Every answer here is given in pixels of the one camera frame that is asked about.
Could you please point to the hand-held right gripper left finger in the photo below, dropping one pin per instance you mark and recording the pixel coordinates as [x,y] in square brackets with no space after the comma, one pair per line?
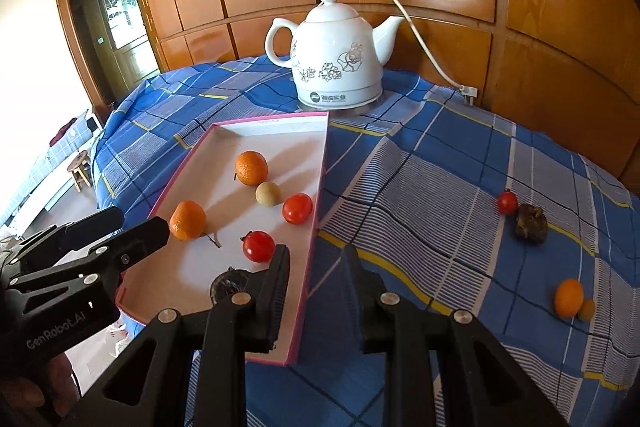
[272,302]

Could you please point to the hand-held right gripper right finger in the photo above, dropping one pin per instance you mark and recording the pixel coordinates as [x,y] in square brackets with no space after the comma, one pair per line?
[352,287]

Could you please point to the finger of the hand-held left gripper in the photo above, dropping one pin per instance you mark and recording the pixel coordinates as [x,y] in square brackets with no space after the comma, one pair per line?
[135,244]
[85,229]

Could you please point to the dark mushroom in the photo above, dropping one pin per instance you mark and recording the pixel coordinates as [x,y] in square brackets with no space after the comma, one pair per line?
[232,284]
[531,222]

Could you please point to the orange tangerine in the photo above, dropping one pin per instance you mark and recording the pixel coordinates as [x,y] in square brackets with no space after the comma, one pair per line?
[251,167]
[187,220]
[569,298]

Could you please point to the red cherry tomato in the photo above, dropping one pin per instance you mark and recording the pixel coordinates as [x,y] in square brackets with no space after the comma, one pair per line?
[258,245]
[297,208]
[507,202]

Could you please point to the tan longan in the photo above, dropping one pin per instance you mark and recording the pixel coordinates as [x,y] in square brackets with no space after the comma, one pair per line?
[267,194]
[587,310]

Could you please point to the pink-rimmed white tray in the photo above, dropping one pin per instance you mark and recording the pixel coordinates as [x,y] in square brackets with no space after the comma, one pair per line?
[280,147]

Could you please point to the person's left hand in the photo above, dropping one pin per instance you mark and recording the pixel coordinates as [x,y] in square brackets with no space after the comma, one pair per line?
[25,402]

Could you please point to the small wooden stool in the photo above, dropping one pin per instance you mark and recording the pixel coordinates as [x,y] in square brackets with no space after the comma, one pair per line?
[80,167]

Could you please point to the blue plaid tablecloth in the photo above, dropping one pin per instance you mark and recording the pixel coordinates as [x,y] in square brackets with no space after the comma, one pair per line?
[425,182]

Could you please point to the silver kettle base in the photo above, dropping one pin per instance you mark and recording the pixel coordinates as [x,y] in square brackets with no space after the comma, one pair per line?
[372,103]

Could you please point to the wooden glass-panel door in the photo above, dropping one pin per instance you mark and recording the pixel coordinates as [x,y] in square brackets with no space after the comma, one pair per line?
[120,22]

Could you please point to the white power plug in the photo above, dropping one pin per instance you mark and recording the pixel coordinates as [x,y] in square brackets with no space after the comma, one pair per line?
[467,93]

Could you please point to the white ceramic electric kettle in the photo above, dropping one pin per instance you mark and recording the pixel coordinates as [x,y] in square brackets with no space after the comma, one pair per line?
[340,52]

